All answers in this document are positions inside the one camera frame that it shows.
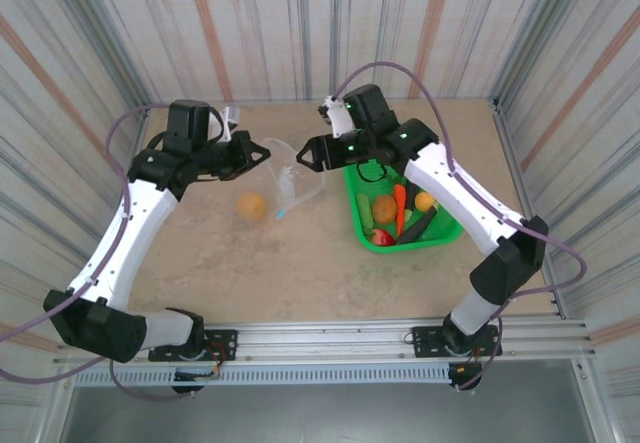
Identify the clear zip-top bag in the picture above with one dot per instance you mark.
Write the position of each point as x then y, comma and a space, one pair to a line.
290, 183

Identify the orange toy tangerine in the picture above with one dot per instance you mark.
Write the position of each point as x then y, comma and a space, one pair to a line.
251, 207

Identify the small green toy cucumber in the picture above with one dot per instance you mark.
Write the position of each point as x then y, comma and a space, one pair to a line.
365, 210

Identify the brown toy potato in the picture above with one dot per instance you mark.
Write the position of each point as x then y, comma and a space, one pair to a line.
385, 209

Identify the orange toy carrot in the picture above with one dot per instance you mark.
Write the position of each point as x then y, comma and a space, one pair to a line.
400, 208

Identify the small yellow-orange toy fruit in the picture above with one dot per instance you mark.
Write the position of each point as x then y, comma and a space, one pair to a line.
425, 201

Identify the green plastic basket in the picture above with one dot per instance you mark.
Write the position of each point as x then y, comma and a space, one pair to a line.
442, 228

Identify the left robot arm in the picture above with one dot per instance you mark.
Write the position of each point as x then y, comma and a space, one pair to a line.
125, 243

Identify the red apple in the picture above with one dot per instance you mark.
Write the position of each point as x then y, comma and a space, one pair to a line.
382, 237

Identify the long dark toy zucchini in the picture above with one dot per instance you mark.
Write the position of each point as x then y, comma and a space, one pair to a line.
415, 230

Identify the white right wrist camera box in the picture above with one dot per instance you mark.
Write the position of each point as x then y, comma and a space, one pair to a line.
340, 120

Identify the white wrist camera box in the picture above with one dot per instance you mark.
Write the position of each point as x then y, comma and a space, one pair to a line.
231, 120
340, 120

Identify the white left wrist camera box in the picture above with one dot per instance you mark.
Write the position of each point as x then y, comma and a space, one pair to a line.
231, 120

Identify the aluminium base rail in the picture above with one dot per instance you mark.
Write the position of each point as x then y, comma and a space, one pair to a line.
325, 343

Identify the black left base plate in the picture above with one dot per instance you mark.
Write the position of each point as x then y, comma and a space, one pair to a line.
222, 343

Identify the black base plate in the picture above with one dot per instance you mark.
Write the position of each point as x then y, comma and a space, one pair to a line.
425, 338
222, 343

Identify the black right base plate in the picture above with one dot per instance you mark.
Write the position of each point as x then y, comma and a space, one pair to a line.
425, 338

